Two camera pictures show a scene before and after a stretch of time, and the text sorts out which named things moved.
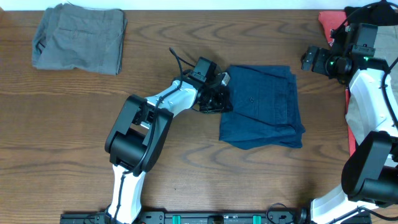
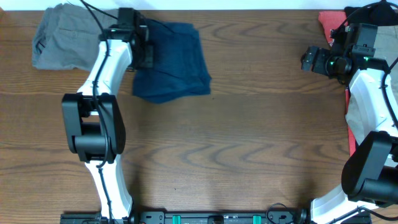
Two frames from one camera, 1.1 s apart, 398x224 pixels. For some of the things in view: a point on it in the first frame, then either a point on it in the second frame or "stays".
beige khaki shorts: [387, 49] stays
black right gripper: [313, 59] stays
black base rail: [265, 218] stays
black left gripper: [218, 100] to [144, 54]
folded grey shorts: [70, 36] stays
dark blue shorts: [265, 111] to [180, 67]
